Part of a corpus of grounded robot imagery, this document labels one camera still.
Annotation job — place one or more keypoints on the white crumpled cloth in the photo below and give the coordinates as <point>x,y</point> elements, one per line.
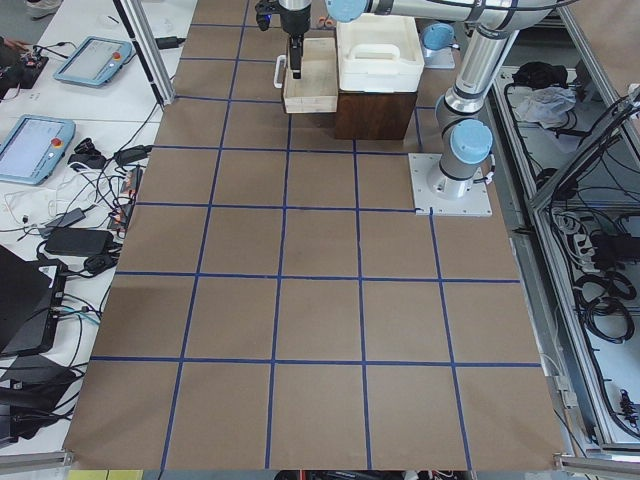
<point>548,107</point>

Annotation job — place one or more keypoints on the blue teach pendant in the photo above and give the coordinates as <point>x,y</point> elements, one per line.
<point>95,62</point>
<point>34,147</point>

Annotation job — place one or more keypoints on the lower blue teach pendant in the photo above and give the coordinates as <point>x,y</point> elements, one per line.
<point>34,147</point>

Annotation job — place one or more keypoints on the aluminium frame post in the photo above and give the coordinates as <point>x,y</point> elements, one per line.
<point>138,29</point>

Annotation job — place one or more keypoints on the black power adapter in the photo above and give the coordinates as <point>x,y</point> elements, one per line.
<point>78,242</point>

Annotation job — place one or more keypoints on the upper blue teach pendant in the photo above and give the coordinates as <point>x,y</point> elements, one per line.
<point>95,62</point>

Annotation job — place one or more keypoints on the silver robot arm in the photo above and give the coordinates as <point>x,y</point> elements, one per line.
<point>467,141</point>

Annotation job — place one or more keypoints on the arm grey base plate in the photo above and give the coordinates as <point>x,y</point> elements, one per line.
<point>436,194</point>
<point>436,43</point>

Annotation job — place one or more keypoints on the white plastic tray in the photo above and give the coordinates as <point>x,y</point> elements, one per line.
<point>379,54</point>

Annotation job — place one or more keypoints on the dark brown wooden cabinet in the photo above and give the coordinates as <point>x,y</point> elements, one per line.
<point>373,116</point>

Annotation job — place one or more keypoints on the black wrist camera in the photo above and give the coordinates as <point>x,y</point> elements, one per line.
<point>265,9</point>

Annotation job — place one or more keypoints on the light wooden drawer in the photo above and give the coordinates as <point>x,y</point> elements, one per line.
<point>317,89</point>

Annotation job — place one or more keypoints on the black laptop computer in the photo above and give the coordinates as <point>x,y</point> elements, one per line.
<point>30,293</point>

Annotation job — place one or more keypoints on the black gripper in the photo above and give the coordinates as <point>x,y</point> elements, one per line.
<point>293,21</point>

